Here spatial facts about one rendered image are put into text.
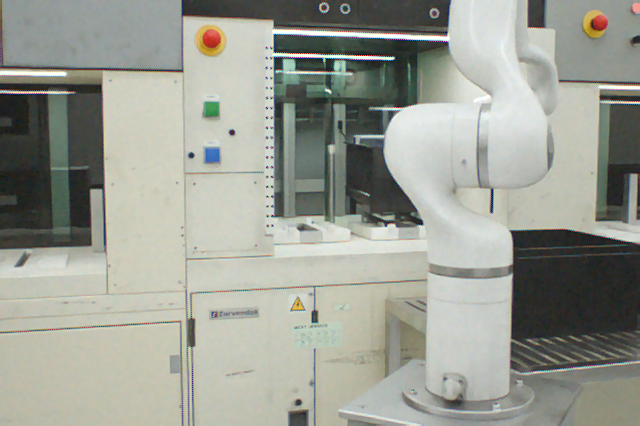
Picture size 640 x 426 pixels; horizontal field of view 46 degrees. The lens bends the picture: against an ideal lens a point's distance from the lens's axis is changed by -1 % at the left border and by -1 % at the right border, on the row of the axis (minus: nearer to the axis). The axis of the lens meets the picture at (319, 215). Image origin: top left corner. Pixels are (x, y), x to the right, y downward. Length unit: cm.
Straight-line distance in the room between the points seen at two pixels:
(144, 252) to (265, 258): 27
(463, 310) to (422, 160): 21
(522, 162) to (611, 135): 163
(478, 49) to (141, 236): 88
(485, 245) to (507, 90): 21
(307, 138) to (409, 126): 161
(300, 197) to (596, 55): 113
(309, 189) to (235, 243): 97
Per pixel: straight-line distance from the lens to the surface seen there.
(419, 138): 104
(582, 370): 133
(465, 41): 112
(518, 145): 102
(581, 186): 203
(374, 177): 198
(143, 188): 166
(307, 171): 265
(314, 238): 194
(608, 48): 207
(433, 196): 104
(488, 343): 107
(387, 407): 108
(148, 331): 170
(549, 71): 158
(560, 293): 149
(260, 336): 174
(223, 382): 176
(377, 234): 199
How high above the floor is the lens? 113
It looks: 6 degrees down
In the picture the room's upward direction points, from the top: straight up
